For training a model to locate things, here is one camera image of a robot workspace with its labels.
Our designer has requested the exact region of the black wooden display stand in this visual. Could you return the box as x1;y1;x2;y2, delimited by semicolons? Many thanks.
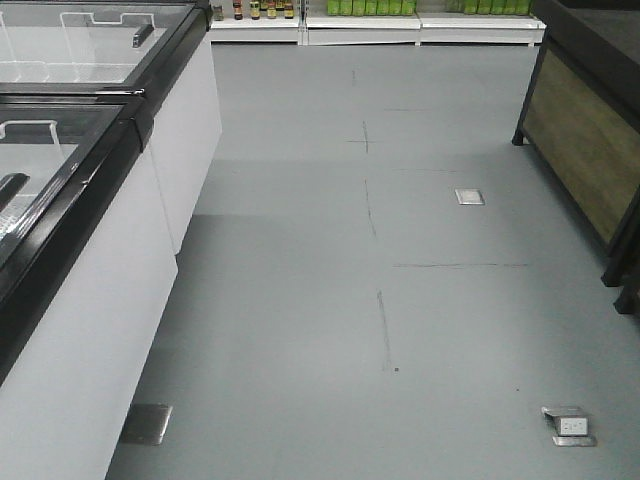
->
512;1;639;315

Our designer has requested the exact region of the white store shelving unit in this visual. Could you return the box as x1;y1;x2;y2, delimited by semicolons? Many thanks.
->
208;1;545;47

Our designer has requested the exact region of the black-rimmed chest freezer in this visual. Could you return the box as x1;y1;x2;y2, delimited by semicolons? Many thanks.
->
1;1;222;252
1;97;178;479

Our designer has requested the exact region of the near black-rimmed chest freezer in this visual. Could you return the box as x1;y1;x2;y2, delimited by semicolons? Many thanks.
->
1;97;178;479

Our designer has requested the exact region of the metal floor outlet plate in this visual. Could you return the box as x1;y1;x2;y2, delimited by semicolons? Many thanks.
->
454;188;485;206

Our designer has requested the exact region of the far black-rimmed chest freezer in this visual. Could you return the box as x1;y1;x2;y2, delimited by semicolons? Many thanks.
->
1;1;222;252

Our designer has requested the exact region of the open metal floor socket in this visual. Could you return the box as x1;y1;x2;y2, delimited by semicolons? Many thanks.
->
541;406;597;448

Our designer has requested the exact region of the steel floor plate near freezer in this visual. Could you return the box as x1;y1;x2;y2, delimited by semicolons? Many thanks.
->
119;403;173;446

